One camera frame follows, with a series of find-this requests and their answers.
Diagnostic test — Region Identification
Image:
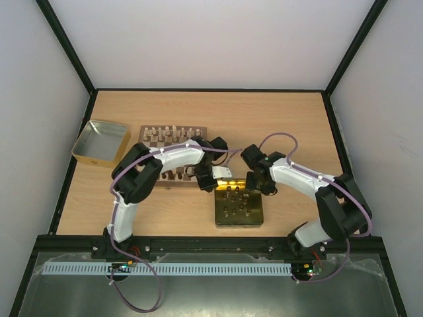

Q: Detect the wooden chess board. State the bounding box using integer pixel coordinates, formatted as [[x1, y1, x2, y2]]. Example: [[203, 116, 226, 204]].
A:
[[138, 125, 208, 190]]

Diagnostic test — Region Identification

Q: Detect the gold tin with pieces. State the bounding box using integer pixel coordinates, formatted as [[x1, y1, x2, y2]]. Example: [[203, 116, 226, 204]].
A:
[[214, 179, 264, 227]]

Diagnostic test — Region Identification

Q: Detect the gold tin lid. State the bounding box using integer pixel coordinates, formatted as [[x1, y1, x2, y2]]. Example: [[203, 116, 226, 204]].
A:
[[71, 120, 130, 168]]

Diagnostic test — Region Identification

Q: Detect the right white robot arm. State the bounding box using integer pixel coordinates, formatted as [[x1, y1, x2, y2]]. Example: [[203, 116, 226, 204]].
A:
[[241, 144, 372, 259]]

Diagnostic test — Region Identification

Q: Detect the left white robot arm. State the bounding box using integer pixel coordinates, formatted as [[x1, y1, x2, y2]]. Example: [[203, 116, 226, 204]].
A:
[[106, 137, 230, 243]]

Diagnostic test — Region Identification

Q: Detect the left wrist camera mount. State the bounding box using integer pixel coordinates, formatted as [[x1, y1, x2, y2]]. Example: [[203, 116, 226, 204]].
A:
[[212, 166, 233, 180]]

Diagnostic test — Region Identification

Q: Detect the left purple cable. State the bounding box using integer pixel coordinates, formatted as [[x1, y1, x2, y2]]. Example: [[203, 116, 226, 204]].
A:
[[107, 141, 244, 313]]

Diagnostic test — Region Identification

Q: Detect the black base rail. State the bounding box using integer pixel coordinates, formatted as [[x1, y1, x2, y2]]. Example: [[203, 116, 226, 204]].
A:
[[34, 234, 384, 262]]

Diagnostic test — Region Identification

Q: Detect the grey slotted cable duct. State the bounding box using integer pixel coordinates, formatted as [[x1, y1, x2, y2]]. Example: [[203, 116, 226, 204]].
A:
[[42, 262, 291, 277]]

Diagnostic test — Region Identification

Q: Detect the black frame right post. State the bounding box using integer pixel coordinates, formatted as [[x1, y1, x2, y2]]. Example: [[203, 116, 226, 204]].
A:
[[325, 0, 389, 93]]

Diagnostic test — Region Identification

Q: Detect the black frame post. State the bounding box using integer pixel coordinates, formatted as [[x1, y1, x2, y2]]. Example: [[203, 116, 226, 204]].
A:
[[35, 0, 96, 92], [325, 0, 389, 93]]

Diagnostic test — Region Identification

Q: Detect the black frame left post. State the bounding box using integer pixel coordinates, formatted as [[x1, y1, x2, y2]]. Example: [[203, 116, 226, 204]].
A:
[[35, 0, 96, 92]]

